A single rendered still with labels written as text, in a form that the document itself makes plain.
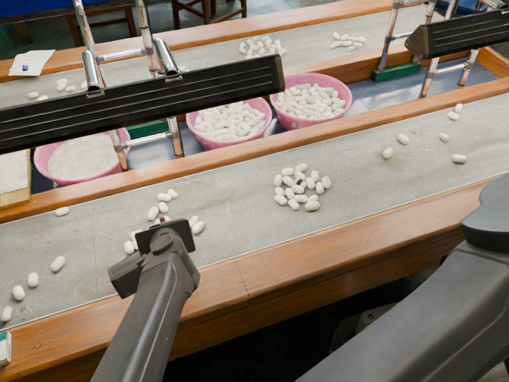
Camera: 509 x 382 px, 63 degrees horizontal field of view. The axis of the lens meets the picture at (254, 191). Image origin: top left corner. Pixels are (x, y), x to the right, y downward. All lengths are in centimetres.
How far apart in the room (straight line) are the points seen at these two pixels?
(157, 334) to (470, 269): 31
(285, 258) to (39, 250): 58
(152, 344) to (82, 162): 92
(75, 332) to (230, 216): 43
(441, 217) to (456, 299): 83
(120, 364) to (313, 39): 154
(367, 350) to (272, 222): 79
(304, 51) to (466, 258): 144
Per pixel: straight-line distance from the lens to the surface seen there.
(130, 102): 86
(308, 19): 189
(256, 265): 94
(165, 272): 57
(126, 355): 44
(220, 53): 169
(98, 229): 111
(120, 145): 114
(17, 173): 128
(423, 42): 110
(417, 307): 30
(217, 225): 105
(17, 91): 169
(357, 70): 165
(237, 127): 132
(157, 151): 136
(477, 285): 30
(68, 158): 133
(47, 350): 95
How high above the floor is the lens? 156
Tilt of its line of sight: 47 degrees down
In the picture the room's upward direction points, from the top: 1 degrees counter-clockwise
